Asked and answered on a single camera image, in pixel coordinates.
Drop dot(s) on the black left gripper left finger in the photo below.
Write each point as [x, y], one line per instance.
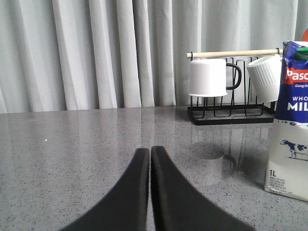
[125, 206]

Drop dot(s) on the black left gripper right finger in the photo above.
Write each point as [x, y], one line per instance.
[178, 206]

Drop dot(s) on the blue white milk carton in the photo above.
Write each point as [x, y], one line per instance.
[287, 164]

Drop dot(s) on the white ribbed mug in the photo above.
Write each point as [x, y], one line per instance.
[265, 75]

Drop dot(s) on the grey curtain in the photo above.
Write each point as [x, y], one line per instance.
[87, 54]

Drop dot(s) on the orange mug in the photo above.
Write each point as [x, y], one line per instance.
[305, 35]

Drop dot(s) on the black wire mug rack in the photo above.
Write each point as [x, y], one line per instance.
[239, 106]

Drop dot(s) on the white mug black handle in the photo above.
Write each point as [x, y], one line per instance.
[208, 77]

